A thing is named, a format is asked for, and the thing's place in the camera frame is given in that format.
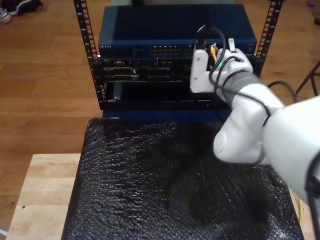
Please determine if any yellow network cable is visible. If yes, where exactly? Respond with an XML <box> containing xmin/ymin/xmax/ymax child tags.
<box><xmin>209</xmin><ymin>43</ymin><xmax>305</xmax><ymax>227</ymax></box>

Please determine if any dark wooden chair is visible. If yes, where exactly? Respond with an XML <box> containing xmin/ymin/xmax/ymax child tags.
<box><xmin>293</xmin><ymin>59</ymin><xmax>320</xmax><ymax>100</ymax></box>

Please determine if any black Dell rack server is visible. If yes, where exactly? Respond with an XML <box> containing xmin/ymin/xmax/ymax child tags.
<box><xmin>98</xmin><ymin>57</ymin><xmax>256</xmax><ymax>82</ymax></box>

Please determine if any black bubble wrap mat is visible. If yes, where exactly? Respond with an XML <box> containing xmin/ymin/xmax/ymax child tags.
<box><xmin>61</xmin><ymin>118</ymin><xmax>305</xmax><ymax>240</ymax></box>

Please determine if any dark navy sneaker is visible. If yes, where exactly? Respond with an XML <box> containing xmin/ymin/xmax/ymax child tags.
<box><xmin>4</xmin><ymin>0</ymin><xmax>43</xmax><ymax>16</ymax></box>

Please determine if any white sneaker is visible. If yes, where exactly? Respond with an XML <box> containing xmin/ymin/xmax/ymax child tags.
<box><xmin>0</xmin><ymin>7</ymin><xmax>12</xmax><ymax>25</ymax></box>

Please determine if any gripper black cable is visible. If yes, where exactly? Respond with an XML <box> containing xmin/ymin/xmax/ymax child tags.
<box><xmin>215</xmin><ymin>56</ymin><xmax>273</xmax><ymax>126</ymax></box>

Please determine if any black perforated rack post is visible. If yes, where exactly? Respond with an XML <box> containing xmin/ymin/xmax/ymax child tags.
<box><xmin>73</xmin><ymin>0</ymin><xmax>108</xmax><ymax>111</ymax></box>
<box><xmin>253</xmin><ymin>0</ymin><xmax>285</xmax><ymax>77</ymax></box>

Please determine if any blue Netgear network switch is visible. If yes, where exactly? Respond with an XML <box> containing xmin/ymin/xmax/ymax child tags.
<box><xmin>97</xmin><ymin>4</ymin><xmax>258</xmax><ymax>59</ymax></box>

